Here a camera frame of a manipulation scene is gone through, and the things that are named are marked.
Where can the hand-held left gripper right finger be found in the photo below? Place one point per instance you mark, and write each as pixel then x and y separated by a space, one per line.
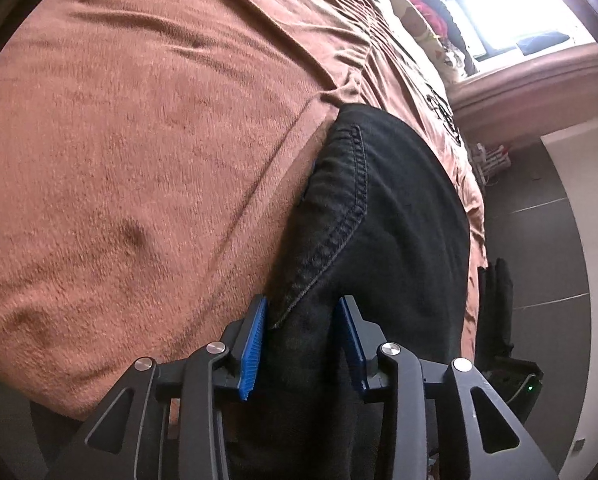
pixel 350 345

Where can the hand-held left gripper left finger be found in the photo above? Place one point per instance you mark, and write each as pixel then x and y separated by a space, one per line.
pixel 251 350

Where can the black pants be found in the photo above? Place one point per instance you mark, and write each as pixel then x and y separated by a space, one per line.
pixel 404 235

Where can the stack of dark folded clothes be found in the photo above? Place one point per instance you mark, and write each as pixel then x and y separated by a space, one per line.
pixel 496 305

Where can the brown fleece blanket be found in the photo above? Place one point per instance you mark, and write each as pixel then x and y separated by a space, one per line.
pixel 129 160

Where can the brown curtain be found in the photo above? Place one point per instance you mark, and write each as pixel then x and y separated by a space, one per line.
pixel 529 90

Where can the pile of clothes on windowsill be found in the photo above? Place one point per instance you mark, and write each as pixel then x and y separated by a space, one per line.
pixel 429 15

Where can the window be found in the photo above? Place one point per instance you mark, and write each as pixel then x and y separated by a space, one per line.
pixel 509 0

